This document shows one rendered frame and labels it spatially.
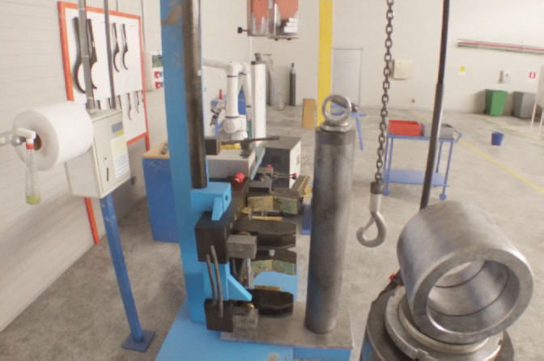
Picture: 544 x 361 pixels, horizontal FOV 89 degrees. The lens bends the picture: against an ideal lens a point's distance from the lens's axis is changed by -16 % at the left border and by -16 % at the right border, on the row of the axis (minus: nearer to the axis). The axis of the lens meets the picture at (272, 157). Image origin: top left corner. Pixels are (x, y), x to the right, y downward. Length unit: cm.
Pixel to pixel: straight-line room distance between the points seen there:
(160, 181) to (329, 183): 197
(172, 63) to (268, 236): 99
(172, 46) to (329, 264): 145
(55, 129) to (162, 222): 222
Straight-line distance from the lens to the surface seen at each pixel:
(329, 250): 188
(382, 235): 101
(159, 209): 341
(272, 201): 204
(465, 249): 39
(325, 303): 212
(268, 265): 228
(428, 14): 1322
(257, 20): 181
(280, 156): 365
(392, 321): 50
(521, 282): 44
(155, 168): 325
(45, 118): 146
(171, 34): 173
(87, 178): 176
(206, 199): 167
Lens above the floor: 183
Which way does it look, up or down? 17 degrees down
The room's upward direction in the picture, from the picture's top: straight up
